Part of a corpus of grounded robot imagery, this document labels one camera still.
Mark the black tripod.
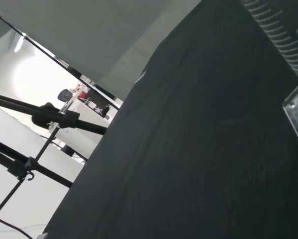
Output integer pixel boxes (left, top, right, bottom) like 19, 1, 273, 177
0, 90, 107, 223

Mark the black office chair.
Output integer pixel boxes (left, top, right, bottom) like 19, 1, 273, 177
58, 89, 73, 102

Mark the black bench cloth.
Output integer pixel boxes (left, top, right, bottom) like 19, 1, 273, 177
40, 0, 298, 239

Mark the thin black cable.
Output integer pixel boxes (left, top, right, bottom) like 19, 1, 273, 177
0, 215, 33, 239

